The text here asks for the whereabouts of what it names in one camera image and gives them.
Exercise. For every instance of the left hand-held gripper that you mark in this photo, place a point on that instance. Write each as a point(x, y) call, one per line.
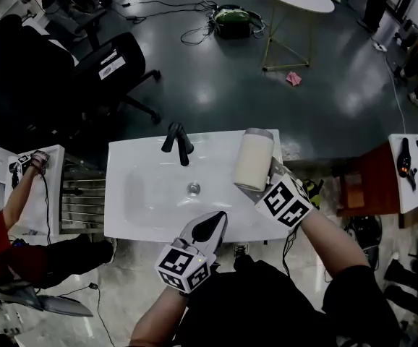
point(182, 266)

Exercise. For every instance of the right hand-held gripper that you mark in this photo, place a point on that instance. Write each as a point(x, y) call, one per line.
point(285, 202)

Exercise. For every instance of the cream cylindrical bottle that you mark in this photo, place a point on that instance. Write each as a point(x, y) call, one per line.
point(252, 161)

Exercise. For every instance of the person's right forearm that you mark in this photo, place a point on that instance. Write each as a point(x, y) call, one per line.
point(332, 244)

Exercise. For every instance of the person's left forearm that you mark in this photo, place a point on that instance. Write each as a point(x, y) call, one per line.
point(158, 316)

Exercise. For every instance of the person's shoe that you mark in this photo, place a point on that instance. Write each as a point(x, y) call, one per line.
point(241, 253)

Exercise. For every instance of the metal sink drain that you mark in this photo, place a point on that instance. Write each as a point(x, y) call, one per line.
point(194, 188)

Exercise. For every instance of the yellow-green bag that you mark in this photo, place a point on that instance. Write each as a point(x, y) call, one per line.
point(314, 192)

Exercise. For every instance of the person's black clothing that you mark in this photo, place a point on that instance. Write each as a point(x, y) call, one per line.
point(252, 309)

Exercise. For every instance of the pink cloth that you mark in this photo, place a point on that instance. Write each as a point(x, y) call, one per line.
point(293, 79)

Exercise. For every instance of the wooden cabinet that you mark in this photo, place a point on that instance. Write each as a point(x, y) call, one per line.
point(371, 179)

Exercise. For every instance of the black power adapter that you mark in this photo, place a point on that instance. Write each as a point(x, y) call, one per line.
point(93, 286)

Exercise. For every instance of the metal rack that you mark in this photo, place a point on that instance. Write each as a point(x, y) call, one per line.
point(82, 193)

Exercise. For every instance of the grey chair armrest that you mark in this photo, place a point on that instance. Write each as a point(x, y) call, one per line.
point(60, 306)

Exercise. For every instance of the green and black bag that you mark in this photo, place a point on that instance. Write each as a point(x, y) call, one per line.
point(230, 14)

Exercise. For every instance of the white power strip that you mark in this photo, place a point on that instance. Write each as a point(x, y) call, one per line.
point(379, 46)

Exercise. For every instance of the black floor equipment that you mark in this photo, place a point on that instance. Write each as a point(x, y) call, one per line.
point(411, 284)

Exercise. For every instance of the black office chair paper label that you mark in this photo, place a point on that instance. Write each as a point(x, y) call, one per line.
point(129, 56)

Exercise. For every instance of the black office chair with headrest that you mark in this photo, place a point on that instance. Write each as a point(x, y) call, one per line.
point(21, 71)

